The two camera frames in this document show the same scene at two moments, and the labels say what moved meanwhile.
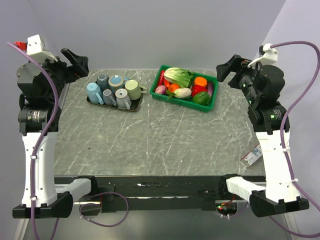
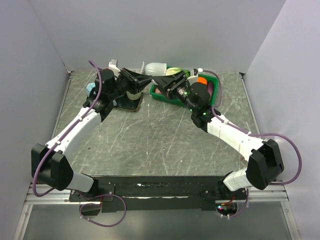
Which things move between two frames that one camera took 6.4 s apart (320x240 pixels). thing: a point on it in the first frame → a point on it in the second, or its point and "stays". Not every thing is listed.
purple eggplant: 210,87 stays
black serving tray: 134,105 stays
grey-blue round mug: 123,100 → 156,69
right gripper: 238,64 → 167,82
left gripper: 79,68 → 137,81
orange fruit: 200,81 stays
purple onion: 161,89 stays
